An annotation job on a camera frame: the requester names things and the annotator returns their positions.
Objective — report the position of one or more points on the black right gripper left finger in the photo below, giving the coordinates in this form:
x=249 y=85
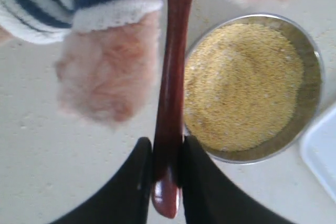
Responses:
x=125 y=197

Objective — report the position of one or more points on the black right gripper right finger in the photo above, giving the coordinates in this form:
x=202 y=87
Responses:
x=209 y=196

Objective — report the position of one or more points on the plush teddy bear striped sweater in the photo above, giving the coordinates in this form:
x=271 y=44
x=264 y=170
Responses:
x=110 y=49

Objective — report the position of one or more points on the dark red wooden spoon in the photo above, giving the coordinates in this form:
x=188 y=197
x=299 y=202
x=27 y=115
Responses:
x=169 y=136

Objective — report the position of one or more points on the white plastic tray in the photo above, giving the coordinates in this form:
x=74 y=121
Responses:
x=317 y=149

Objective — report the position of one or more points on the yellow millet grains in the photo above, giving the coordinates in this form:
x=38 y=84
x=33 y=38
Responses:
x=241 y=85

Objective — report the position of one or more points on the stainless steel bowl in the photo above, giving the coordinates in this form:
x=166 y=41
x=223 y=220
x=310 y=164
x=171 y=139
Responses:
x=309 y=94

